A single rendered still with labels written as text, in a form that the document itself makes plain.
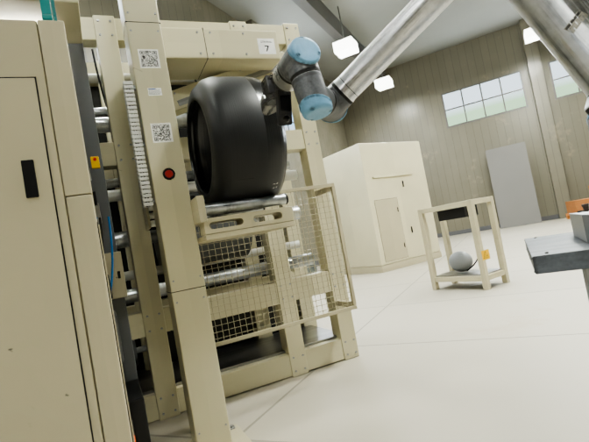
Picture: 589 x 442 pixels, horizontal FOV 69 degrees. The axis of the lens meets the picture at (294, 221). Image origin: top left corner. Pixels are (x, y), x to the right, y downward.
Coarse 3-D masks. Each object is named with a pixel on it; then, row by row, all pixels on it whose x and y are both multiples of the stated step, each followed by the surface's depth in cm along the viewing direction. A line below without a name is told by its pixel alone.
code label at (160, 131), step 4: (152, 124) 163; (156, 124) 163; (160, 124) 164; (164, 124) 165; (168, 124) 165; (152, 128) 163; (156, 128) 163; (160, 128) 164; (164, 128) 164; (168, 128) 165; (152, 132) 162; (156, 132) 163; (160, 132) 164; (164, 132) 164; (168, 132) 165; (156, 136) 163; (160, 136) 164; (164, 136) 164; (168, 136) 165; (172, 136) 165; (156, 140) 163; (160, 140) 163; (164, 140) 164; (168, 140) 164; (172, 140) 165
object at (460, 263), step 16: (432, 208) 411; (448, 208) 397; (464, 208) 392; (496, 224) 393; (448, 240) 438; (480, 240) 377; (496, 240) 394; (432, 256) 422; (448, 256) 439; (464, 256) 404; (480, 256) 375; (432, 272) 420; (448, 272) 431; (464, 272) 411; (480, 272) 377; (496, 272) 384; (432, 288) 423
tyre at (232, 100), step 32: (192, 96) 175; (224, 96) 158; (256, 96) 162; (192, 128) 192; (224, 128) 154; (256, 128) 158; (192, 160) 195; (224, 160) 157; (256, 160) 160; (224, 192) 164; (256, 192) 168
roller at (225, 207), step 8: (232, 200) 166; (240, 200) 166; (248, 200) 167; (256, 200) 168; (264, 200) 169; (272, 200) 170; (280, 200) 172; (208, 208) 160; (216, 208) 161; (224, 208) 162; (232, 208) 164; (240, 208) 165; (248, 208) 167; (256, 208) 169
